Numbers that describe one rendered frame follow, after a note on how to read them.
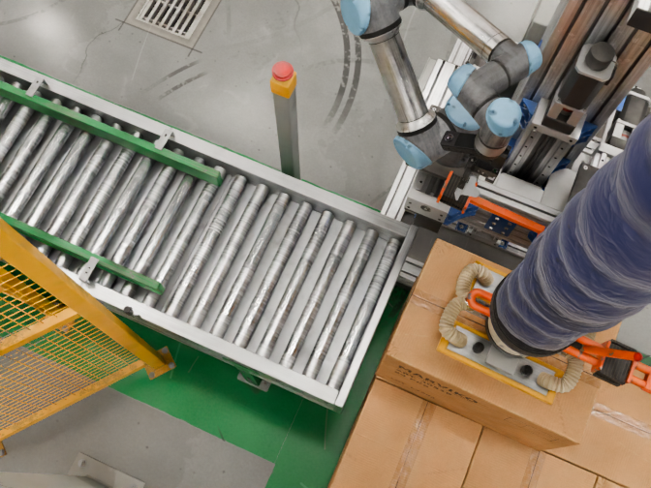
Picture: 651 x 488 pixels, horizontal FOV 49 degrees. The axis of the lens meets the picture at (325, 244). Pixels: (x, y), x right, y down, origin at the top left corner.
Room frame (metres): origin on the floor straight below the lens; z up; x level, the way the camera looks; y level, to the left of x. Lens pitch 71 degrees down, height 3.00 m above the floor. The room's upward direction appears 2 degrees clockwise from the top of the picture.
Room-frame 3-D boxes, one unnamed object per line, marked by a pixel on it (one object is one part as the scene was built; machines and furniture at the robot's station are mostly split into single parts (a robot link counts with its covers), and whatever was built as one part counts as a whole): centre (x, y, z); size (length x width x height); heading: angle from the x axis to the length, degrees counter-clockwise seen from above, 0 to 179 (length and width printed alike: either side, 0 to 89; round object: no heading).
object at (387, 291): (0.58, -0.19, 0.58); 0.70 x 0.03 x 0.06; 158
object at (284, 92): (1.26, 0.16, 0.50); 0.07 x 0.07 x 1.00; 68
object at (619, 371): (0.33, -0.76, 1.18); 0.10 x 0.08 x 0.06; 156
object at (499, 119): (0.79, -0.38, 1.59); 0.09 x 0.08 x 0.11; 36
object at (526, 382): (0.35, -0.49, 1.08); 0.34 x 0.10 x 0.05; 66
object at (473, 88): (0.88, -0.34, 1.59); 0.11 x 0.11 x 0.08; 36
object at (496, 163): (0.78, -0.39, 1.43); 0.09 x 0.08 x 0.12; 66
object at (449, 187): (0.79, -0.36, 1.18); 0.09 x 0.08 x 0.05; 156
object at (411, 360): (0.44, -0.54, 0.74); 0.60 x 0.40 x 0.40; 67
